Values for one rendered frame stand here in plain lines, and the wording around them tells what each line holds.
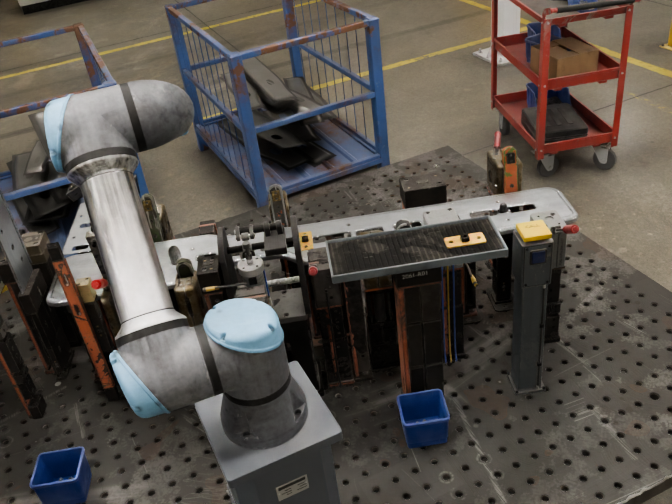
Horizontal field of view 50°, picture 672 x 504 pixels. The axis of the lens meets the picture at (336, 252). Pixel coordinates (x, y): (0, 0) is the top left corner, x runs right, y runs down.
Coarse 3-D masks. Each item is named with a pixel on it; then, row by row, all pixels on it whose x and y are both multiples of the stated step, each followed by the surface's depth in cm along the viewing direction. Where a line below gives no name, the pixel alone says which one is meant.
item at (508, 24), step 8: (504, 0) 526; (504, 8) 529; (512, 8) 532; (504, 16) 533; (512, 16) 536; (504, 24) 536; (512, 24) 539; (504, 32) 539; (512, 32) 542; (480, 48) 563; (488, 48) 570; (480, 56) 559; (488, 56) 553; (504, 64) 541
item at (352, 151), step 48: (192, 0) 431; (288, 0) 454; (336, 0) 396; (192, 96) 456; (240, 96) 347; (288, 96) 386; (336, 96) 440; (384, 96) 384; (240, 144) 440; (288, 144) 398; (336, 144) 424; (384, 144) 399; (288, 192) 385
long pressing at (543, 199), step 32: (512, 192) 198; (544, 192) 196; (320, 224) 195; (352, 224) 193; (384, 224) 191; (512, 224) 185; (160, 256) 191; (192, 256) 189; (256, 256) 185; (288, 256) 184
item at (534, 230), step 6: (528, 222) 156; (534, 222) 156; (540, 222) 155; (516, 228) 156; (522, 228) 154; (528, 228) 154; (534, 228) 154; (540, 228) 153; (546, 228) 153; (522, 234) 152; (528, 234) 152; (534, 234) 152; (540, 234) 152; (546, 234) 151; (528, 240) 152; (534, 240) 152
